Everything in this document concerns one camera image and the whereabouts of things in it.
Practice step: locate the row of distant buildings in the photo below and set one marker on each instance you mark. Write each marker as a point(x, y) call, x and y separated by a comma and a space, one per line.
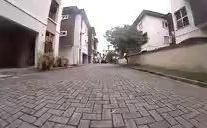
point(92, 46)

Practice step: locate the grey brick paved road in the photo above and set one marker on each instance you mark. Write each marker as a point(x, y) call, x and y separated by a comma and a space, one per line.
point(101, 90)

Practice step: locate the large green tree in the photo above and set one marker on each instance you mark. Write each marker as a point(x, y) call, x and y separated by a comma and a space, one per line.
point(124, 38)

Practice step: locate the brown and white building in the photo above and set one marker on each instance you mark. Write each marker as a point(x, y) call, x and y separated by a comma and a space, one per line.
point(72, 36)

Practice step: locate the green bushes by building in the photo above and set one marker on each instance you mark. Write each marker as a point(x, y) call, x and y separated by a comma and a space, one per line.
point(49, 61)

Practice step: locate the white house with dark roof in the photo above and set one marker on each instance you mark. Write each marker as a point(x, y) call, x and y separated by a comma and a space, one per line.
point(154, 31)

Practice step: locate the grassy verge with kerb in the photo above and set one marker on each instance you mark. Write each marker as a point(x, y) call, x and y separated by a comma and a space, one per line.
point(187, 77)

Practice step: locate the grey concrete pavement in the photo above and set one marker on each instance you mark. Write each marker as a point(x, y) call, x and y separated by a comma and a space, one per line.
point(14, 71)

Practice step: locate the cream building with garage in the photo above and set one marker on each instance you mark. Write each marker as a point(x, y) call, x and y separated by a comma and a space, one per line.
point(24, 16)

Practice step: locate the white building with dark window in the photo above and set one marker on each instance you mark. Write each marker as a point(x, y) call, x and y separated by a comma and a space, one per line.
point(186, 20)

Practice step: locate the pale boundary wall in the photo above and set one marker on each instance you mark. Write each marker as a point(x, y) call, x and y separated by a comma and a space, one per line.
point(181, 56)

